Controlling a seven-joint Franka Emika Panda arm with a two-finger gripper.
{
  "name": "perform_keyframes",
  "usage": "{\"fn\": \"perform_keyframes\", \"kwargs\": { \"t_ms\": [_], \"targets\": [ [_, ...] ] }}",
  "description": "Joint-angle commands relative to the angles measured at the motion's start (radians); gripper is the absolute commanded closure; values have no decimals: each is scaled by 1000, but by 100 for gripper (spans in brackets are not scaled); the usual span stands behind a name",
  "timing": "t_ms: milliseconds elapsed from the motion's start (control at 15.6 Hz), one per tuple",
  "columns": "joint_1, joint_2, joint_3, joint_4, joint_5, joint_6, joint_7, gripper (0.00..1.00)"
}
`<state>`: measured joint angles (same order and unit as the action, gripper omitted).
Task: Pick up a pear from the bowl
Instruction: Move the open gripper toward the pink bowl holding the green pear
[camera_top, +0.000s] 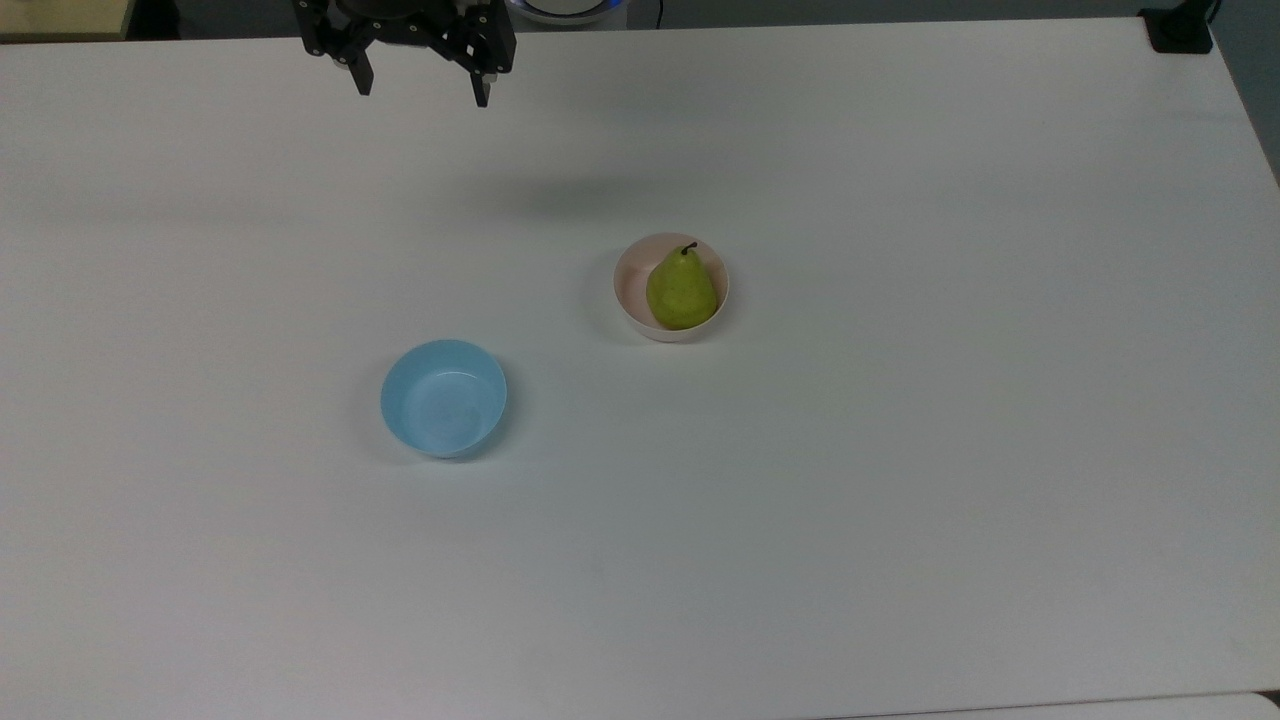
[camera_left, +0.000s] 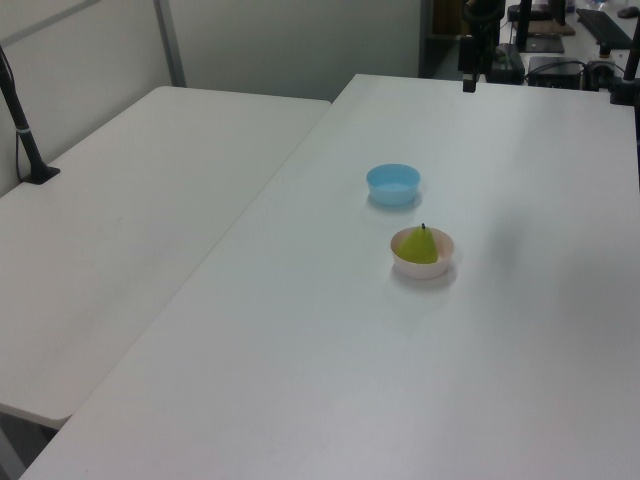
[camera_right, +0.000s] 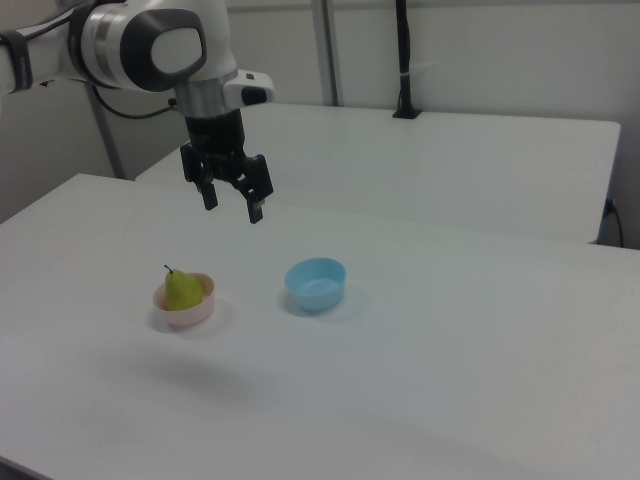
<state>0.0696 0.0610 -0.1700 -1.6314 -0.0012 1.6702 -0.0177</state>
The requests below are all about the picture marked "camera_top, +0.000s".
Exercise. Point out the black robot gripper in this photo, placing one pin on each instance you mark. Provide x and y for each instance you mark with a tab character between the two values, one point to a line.
420	28

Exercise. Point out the green pear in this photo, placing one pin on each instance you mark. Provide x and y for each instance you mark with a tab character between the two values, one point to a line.
681	292

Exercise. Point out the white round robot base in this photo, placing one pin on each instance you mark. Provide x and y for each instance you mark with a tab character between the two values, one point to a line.
565	12

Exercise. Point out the pink bowl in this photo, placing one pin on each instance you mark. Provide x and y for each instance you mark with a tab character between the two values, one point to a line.
630	285

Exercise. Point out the light blue bowl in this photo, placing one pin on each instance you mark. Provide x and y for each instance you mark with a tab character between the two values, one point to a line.
443	400

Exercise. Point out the wooden cabinet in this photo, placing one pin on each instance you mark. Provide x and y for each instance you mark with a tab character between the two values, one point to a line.
60	15

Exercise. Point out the black table clamp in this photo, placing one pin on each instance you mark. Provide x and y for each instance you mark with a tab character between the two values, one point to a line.
1178	28

